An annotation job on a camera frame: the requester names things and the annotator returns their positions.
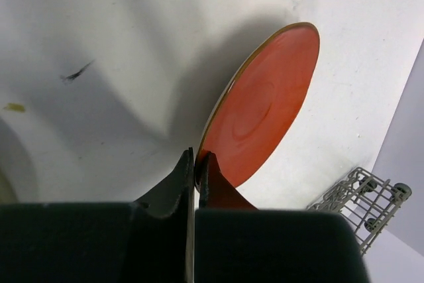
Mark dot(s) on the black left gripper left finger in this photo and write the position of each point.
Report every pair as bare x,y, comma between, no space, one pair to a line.
149,239

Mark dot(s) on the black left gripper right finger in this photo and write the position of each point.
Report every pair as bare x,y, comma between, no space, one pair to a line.
236,242

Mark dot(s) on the orange saucer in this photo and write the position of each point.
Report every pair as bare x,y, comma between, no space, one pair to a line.
261,102

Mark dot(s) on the grey wire dish rack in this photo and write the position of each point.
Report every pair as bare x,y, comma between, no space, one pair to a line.
367,202

